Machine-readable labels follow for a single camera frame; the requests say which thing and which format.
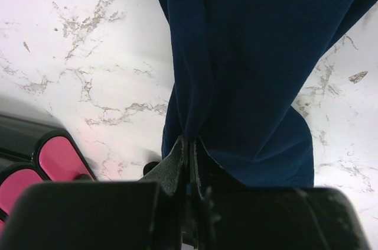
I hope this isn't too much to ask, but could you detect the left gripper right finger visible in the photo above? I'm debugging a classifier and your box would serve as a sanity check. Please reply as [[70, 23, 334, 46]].
[[188, 138, 245, 199]]

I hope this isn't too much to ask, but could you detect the navy blue t shirt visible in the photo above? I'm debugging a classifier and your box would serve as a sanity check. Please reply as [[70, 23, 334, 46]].
[[159, 0, 377, 187]]

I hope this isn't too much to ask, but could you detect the black pink drawer unit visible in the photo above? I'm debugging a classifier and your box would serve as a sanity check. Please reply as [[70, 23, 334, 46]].
[[1, 115, 97, 225]]

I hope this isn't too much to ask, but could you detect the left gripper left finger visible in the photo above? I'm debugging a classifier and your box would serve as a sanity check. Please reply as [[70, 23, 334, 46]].
[[138, 136, 187, 196]]

